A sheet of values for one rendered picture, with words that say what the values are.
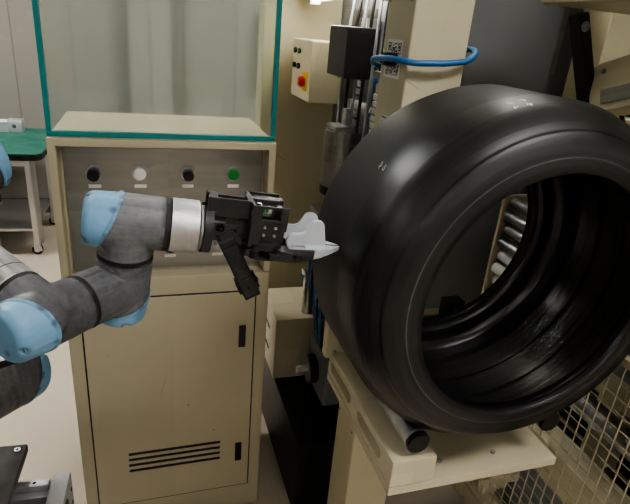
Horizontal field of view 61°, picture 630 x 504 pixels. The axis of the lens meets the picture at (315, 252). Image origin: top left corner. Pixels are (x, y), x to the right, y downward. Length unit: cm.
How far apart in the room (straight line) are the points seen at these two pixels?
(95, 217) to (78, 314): 12
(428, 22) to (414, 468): 83
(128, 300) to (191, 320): 81
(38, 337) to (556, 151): 70
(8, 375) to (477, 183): 88
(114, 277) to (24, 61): 395
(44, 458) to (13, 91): 304
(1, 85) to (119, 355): 335
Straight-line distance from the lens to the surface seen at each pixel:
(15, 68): 467
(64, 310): 71
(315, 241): 79
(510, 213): 147
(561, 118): 83
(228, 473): 196
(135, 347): 161
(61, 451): 236
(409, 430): 100
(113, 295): 75
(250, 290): 80
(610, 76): 126
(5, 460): 128
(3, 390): 114
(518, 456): 120
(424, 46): 113
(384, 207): 75
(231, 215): 75
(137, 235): 73
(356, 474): 158
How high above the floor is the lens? 155
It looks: 23 degrees down
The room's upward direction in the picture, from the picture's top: 5 degrees clockwise
